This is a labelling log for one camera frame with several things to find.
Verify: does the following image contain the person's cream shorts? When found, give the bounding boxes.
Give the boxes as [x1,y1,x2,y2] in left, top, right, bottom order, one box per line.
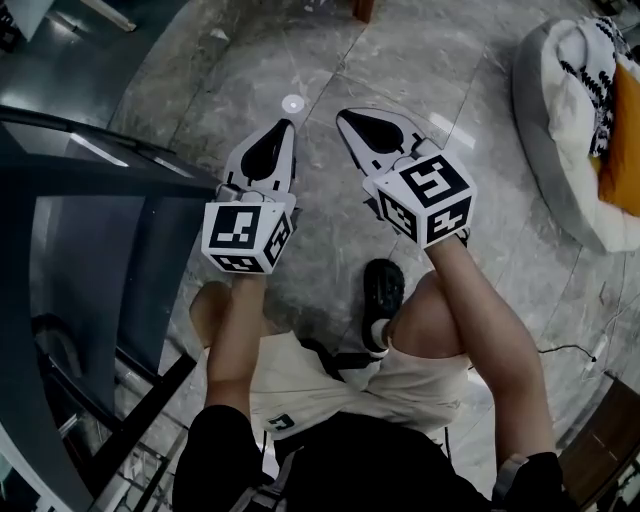
[199,329,469,442]

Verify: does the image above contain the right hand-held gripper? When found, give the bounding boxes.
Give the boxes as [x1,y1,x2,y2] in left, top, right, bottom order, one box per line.
[335,108,474,250]

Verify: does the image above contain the white table leg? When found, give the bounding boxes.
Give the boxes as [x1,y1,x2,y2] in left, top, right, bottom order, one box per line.
[92,0,138,33]

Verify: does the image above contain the person's leg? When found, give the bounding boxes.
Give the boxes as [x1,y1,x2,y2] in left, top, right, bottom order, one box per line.
[387,269,482,359]
[189,279,281,352]

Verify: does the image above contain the person's left forearm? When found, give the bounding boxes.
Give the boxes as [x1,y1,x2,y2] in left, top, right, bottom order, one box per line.
[203,272,267,417]

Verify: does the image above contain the orange cushion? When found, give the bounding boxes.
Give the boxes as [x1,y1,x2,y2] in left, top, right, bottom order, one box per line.
[596,62,640,220]

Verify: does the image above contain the white power strip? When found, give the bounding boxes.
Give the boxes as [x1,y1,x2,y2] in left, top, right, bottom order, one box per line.
[584,333,611,374]

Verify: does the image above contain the black shoe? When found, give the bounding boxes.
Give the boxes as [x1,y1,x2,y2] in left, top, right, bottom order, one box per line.
[361,258,407,357]

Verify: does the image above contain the grey drain pipe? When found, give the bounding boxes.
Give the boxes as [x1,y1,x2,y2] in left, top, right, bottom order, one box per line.
[31,311,85,382]

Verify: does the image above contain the person's left leg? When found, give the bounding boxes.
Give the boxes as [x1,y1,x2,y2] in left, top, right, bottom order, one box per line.
[189,279,281,352]

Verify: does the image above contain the person's black shirt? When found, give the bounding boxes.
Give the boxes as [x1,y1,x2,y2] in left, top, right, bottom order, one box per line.
[172,403,577,512]

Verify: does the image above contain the grey white beanbag seat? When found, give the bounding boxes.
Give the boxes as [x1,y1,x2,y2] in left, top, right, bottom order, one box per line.
[510,14,640,255]

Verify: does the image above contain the black white patterned blanket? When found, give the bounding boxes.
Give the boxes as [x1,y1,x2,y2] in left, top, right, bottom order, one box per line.
[556,16,630,157]

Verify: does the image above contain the chrome rack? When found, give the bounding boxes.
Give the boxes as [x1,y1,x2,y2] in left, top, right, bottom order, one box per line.
[54,409,192,512]

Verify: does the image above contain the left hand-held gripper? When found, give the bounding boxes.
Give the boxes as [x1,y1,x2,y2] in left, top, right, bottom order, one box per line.
[201,118,301,275]

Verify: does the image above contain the person's right forearm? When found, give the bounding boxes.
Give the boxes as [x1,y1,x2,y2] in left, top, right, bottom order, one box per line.
[424,234,556,459]

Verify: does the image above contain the brown wooden box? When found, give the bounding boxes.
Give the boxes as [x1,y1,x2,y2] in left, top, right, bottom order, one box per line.
[556,371,640,512]

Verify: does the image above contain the person's right leg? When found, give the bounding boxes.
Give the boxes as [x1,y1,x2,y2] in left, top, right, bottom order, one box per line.
[387,269,482,359]

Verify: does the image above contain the grey backpack strap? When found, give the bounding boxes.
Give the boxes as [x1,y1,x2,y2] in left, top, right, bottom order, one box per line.
[491,453,533,504]
[234,447,307,512]

